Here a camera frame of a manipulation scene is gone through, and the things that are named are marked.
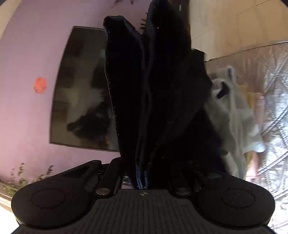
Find pink folded garment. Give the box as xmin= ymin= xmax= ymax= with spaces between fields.
xmin=244 ymin=90 xmax=265 ymax=180

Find silver quilted bed cover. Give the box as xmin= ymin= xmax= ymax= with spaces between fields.
xmin=204 ymin=43 xmax=288 ymax=234

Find green plant in red pot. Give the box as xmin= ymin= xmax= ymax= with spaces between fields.
xmin=7 ymin=163 xmax=54 ymax=196

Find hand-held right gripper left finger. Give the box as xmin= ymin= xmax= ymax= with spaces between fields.
xmin=60 ymin=157 xmax=124 ymax=197

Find black pants with orange stripe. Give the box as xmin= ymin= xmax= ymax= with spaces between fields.
xmin=103 ymin=0 xmax=228 ymax=190

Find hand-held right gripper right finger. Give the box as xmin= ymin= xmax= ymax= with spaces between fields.
xmin=170 ymin=166 xmax=228 ymax=197

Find red wall decoration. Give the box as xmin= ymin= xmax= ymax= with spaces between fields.
xmin=34 ymin=77 xmax=48 ymax=94

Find black flat screen television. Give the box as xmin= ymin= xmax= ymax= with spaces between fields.
xmin=49 ymin=26 xmax=120 ymax=152

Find stack of folded pastel clothes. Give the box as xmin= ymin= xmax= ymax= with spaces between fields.
xmin=204 ymin=65 xmax=267 ymax=180

